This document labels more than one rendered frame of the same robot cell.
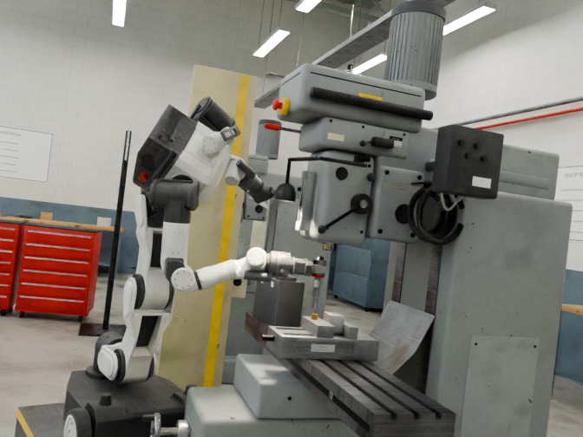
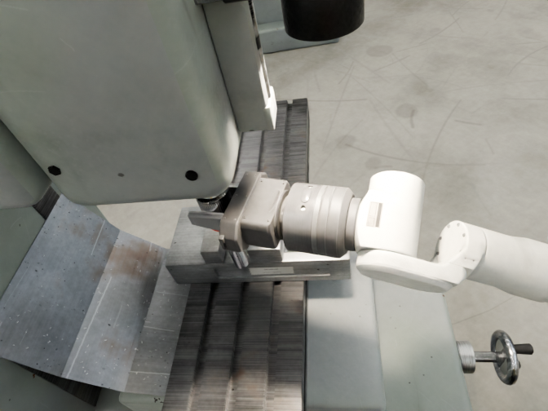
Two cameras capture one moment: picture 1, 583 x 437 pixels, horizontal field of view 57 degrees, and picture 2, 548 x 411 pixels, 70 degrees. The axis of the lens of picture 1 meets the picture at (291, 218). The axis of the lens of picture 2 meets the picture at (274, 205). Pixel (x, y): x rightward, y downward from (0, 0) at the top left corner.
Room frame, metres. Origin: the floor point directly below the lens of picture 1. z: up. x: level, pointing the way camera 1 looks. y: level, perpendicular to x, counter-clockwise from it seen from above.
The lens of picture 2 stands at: (2.20, 0.15, 1.60)
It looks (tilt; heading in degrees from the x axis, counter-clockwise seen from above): 47 degrees down; 214
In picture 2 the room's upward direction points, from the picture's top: 14 degrees counter-clockwise
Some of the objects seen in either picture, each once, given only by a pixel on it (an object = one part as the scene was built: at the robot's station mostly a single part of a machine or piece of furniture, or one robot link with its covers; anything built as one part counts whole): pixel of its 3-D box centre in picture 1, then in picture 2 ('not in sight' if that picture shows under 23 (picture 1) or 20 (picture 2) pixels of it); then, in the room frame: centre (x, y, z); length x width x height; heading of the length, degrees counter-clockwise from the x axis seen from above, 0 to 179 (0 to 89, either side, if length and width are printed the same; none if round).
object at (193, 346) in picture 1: (205, 244); not in sight; (3.55, 0.54, 1.15); 0.52 x 0.40 x 2.30; 109
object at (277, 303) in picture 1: (278, 298); not in sight; (2.30, 0.02, 1.04); 0.22 x 0.12 x 0.20; 28
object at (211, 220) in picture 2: not in sight; (209, 223); (1.96, -0.12, 1.21); 0.06 x 0.02 x 0.03; 95
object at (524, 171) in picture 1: (457, 166); not in sight; (2.10, -0.62, 1.66); 0.80 x 0.23 x 0.20; 109
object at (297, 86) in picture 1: (350, 104); not in sight; (1.94, -0.16, 1.81); 0.47 x 0.26 x 0.16; 109
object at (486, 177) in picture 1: (468, 162); not in sight; (1.71, -0.54, 1.62); 0.20 x 0.09 x 0.21; 109
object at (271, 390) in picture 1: (312, 384); (258, 328); (1.93, -0.15, 0.80); 0.50 x 0.35 x 0.12; 109
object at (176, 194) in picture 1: (174, 202); not in sight; (1.83, 0.40, 1.39); 0.12 x 0.09 x 0.14; 93
